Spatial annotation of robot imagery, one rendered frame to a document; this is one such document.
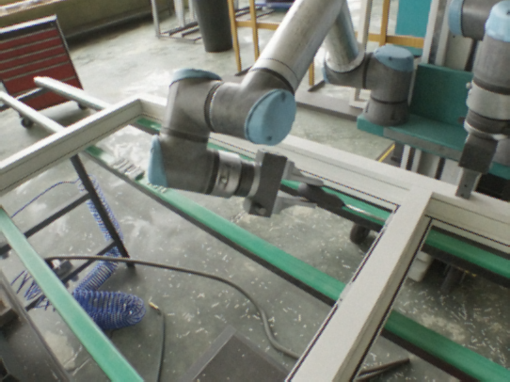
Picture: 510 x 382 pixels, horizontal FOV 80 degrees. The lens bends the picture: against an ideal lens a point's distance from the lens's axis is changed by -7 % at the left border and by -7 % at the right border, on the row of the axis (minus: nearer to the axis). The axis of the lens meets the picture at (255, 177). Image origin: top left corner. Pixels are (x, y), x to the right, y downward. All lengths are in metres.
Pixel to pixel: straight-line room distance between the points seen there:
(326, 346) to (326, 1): 0.58
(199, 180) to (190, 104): 0.13
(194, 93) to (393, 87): 0.93
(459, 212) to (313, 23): 0.47
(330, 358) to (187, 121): 0.42
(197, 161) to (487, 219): 0.57
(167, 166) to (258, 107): 0.19
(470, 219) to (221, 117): 0.54
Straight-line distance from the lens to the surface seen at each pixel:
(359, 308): 0.54
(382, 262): 0.59
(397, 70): 1.33
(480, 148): 0.63
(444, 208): 0.77
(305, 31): 0.61
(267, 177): 0.64
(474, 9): 0.76
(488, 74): 0.61
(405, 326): 0.62
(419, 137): 1.37
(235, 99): 0.52
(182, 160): 0.58
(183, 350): 1.59
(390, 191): 0.79
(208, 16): 4.97
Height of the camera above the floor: 1.39
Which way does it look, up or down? 38 degrees down
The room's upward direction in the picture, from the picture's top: 7 degrees counter-clockwise
